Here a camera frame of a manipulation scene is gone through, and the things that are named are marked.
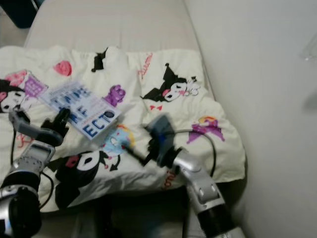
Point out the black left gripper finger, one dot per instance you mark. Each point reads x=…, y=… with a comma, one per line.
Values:
x=58, y=123
x=66, y=119

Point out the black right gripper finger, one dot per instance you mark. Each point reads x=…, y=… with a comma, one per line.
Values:
x=136, y=155
x=148, y=130

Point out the blue patterned booklet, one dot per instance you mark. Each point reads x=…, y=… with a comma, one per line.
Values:
x=81, y=108

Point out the cream cartoon print blanket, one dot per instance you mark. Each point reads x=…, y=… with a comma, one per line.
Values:
x=153, y=77

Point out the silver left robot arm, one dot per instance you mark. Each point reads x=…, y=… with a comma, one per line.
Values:
x=25, y=183

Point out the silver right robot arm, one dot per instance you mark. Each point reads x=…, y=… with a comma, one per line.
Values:
x=200, y=183

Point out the dark grey robot left leg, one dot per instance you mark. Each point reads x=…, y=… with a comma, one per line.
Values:
x=109, y=220

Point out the dark grey robot leg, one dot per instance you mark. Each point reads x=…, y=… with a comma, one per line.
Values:
x=109, y=220
x=186, y=220

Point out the dark grey robot right leg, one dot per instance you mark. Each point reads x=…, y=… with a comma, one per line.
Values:
x=186, y=220

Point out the mattress with beige sheet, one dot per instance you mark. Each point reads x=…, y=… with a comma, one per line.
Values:
x=114, y=22

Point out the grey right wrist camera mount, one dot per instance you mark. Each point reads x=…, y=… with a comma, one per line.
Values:
x=162, y=138

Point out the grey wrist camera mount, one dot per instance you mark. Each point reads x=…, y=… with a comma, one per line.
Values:
x=26, y=128
x=162, y=138

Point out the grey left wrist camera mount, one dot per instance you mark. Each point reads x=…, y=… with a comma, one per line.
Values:
x=26, y=128

